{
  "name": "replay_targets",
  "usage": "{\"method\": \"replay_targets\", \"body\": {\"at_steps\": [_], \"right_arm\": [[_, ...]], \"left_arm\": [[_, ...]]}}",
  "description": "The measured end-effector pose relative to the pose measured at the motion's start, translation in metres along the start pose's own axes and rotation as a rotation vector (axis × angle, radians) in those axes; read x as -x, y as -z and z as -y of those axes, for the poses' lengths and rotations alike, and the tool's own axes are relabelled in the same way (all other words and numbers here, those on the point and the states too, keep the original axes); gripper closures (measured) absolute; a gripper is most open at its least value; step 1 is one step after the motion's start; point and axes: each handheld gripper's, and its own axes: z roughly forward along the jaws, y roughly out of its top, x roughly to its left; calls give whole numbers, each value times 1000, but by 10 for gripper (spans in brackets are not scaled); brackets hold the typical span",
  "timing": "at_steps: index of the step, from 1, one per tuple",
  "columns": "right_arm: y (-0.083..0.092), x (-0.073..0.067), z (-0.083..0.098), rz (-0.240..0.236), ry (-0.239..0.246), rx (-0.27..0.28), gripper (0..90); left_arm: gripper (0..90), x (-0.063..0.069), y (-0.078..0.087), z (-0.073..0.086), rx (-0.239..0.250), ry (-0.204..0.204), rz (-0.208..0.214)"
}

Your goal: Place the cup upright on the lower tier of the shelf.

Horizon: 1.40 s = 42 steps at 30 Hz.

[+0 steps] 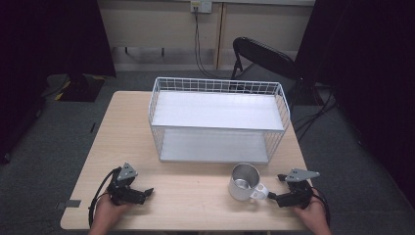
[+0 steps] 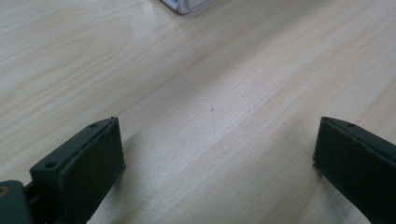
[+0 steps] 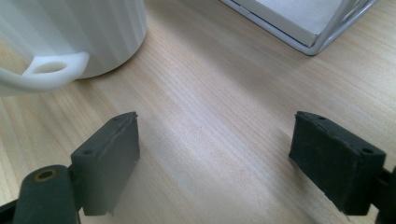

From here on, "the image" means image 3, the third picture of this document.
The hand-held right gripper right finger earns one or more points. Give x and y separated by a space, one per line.
330 158

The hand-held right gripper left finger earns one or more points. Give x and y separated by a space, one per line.
106 165

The white ribbed mug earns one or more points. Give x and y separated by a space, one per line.
74 40

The white box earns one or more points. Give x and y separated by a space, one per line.
292 17

